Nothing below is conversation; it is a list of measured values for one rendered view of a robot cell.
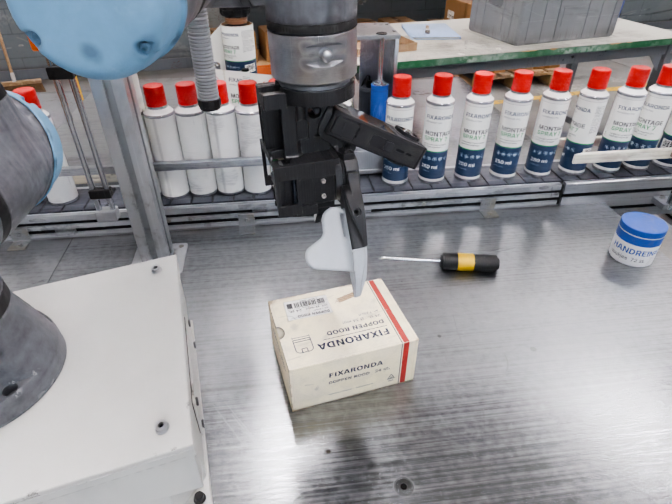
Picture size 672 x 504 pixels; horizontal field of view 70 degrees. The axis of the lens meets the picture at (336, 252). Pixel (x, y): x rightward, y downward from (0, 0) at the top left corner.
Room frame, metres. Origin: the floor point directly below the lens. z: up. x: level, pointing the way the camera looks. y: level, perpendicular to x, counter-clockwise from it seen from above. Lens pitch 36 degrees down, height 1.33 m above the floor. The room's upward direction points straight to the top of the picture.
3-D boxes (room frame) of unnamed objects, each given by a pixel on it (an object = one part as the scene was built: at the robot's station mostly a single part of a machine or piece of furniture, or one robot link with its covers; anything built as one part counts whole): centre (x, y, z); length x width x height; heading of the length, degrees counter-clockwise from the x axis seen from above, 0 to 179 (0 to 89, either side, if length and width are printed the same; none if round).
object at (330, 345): (0.44, -0.01, 0.87); 0.16 x 0.12 x 0.07; 108
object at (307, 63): (0.43, 0.02, 1.22); 0.08 x 0.08 x 0.05
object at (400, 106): (0.87, -0.12, 0.98); 0.05 x 0.05 x 0.20
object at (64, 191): (0.79, 0.51, 0.98); 0.05 x 0.05 x 0.20
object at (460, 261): (0.65, -0.17, 0.84); 0.20 x 0.03 x 0.03; 85
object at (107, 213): (0.75, 0.40, 1.05); 0.10 x 0.04 x 0.33; 7
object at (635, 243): (0.68, -0.52, 0.87); 0.07 x 0.07 x 0.07
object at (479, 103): (0.89, -0.27, 0.98); 0.05 x 0.05 x 0.20
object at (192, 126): (0.83, 0.25, 0.98); 0.05 x 0.05 x 0.20
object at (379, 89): (0.91, -0.08, 0.98); 0.03 x 0.03 x 0.16
